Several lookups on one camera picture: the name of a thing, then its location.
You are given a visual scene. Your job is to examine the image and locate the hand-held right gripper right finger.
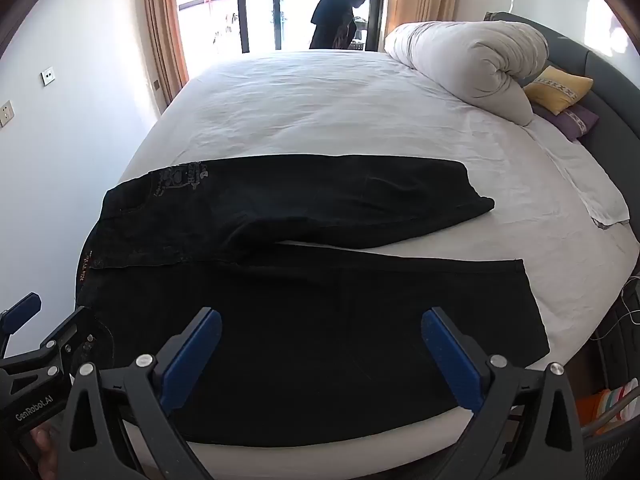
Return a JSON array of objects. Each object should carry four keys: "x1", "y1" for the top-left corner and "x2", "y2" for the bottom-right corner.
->
[{"x1": 420, "y1": 306, "x2": 588, "y2": 480}]

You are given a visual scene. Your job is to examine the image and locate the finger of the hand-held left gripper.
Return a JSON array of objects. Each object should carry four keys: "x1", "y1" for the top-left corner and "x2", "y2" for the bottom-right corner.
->
[
  {"x1": 0, "y1": 291, "x2": 43, "y2": 336},
  {"x1": 0, "y1": 306, "x2": 108, "y2": 382}
]

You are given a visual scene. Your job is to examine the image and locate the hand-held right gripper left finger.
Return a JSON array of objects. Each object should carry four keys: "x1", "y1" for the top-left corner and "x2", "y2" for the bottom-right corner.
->
[{"x1": 59, "y1": 306, "x2": 223, "y2": 480}]

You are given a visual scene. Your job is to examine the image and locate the black pants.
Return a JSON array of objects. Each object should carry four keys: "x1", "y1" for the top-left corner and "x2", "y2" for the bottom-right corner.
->
[{"x1": 75, "y1": 154, "x2": 551, "y2": 448}]

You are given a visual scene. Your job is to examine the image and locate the person's left hand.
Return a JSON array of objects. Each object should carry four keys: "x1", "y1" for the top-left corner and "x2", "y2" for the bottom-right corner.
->
[{"x1": 27, "y1": 422, "x2": 63, "y2": 480}]

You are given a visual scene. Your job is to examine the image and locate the colourful striped cloth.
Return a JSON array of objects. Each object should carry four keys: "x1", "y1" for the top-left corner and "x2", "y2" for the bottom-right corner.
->
[{"x1": 575, "y1": 377, "x2": 640, "y2": 433}]

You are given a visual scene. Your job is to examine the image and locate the dark mesh basket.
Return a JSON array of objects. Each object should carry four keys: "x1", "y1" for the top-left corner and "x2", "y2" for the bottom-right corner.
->
[{"x1": 582, "y1": 410, "x2": 640, "y2": 480}]

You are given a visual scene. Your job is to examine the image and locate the white thin cloth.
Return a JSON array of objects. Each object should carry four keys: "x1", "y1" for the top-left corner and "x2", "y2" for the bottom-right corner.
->
[{"x1": 520, "y1": 120, "x2": 630, "y2": 231}]

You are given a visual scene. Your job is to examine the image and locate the purple pillow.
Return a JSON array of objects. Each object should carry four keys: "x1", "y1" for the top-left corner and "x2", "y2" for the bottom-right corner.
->
[{"x1": 532, "y1": 102, "x2": 600, "y2": 141}]

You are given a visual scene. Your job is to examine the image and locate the bed with white sheet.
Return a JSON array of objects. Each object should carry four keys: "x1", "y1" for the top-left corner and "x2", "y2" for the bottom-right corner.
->
[{"x1": 82, "y1": 50, "x2": 640, "y2": 480}]

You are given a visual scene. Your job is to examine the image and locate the yellow patterned pillow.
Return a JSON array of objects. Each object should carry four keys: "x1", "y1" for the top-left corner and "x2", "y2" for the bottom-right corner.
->
[{"x1": 522, "y1": 65, "x2": 594, "y2": 116}]

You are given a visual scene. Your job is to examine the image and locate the rolled white duvet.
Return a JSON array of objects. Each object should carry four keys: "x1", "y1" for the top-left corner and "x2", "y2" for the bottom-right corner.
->
[{"x1": 384, "y1": 20, "x2": 550, "y2": 127}]

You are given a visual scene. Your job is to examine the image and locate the grey upholstered headboard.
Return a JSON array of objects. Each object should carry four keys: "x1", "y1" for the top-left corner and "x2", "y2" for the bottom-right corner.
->
[{"x1": 482, "y1": 11, "x2": 640, "y2": 241}]

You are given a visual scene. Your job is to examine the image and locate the black hanging garment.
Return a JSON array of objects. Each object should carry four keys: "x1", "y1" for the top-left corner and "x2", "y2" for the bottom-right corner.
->
[{"x1": 309, "y1": 0, "x2": 372, "y2": 51}]

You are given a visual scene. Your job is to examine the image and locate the white cable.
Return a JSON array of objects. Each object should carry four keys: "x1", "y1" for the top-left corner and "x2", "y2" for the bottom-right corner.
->
[{"x1": 590, "y1": 275, "x2": 640, "y2": 341}]

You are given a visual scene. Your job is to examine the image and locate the black window frame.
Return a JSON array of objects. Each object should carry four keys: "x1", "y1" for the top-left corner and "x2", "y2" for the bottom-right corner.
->
[{"x1": 172, "y1": 0, "x2": 388, "y2": 53}]

